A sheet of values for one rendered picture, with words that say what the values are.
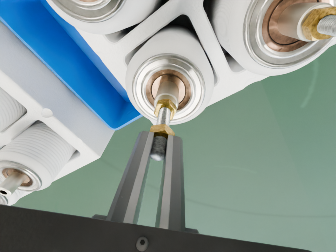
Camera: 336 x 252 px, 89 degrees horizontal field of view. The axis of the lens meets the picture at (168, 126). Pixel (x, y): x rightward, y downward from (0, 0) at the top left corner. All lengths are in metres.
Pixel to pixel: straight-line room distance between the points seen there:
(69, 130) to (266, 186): 0.67
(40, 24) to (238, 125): 0.51
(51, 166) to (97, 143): 0.09
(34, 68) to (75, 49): 0.10
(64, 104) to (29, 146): 0.09
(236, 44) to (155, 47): 0.07
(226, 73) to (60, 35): 0.35
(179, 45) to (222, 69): 0.10
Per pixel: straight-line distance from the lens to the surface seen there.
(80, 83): 0.41
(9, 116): 0.39
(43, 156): 0.36
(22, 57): 0.41
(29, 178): 0.37
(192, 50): 0.17
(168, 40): 0.18
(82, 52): 0.48
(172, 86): 0.17
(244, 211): 0.89
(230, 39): 0.18
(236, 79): 0.26
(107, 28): 0.18
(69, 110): 0.39
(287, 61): 0.19
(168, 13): 0.24
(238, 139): 0.56
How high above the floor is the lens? 0.42
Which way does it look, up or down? 55 degrees down
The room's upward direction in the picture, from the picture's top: 173 degrees counter-clockwise
